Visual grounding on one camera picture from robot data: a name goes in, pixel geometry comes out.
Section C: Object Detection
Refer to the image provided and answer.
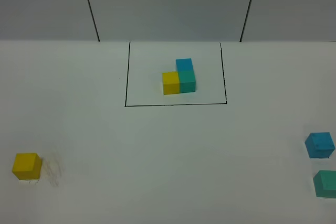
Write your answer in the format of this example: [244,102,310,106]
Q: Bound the template green cube block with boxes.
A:
[178,70,196,93]

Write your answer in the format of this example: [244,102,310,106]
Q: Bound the template yellow cube block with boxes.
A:
[162,71,180,95]

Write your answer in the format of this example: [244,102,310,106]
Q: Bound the template blue cube block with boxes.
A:
[175,58,194,72]

